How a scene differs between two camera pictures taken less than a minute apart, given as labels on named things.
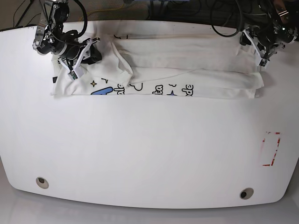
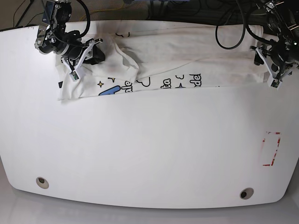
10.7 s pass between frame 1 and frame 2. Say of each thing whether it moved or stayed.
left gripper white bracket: stayed
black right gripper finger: moved
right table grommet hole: stayed
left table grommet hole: stayed
